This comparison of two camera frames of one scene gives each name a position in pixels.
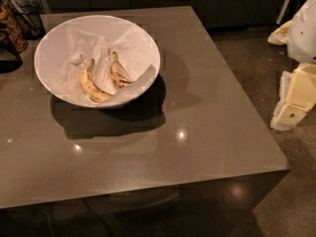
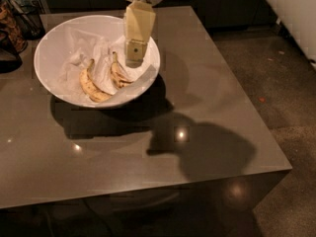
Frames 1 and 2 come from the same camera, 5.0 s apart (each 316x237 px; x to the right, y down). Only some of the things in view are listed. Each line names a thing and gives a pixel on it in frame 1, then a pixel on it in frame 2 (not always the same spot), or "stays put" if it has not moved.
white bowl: [97, 61] stays put
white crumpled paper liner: [131, 44] stays put
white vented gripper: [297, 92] → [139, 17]
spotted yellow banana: [89, 86] stays put
